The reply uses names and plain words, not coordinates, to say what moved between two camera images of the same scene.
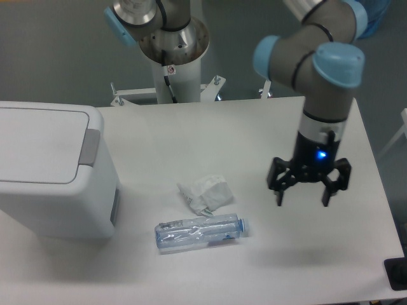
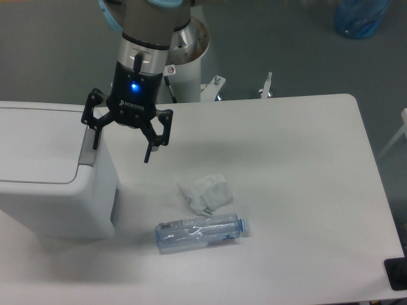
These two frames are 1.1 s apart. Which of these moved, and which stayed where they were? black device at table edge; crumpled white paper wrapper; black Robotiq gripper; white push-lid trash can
Moved: black Robotiq gripper
Stayed: white push-lid trash can; black device at table edge; crumpled white paper wrapper
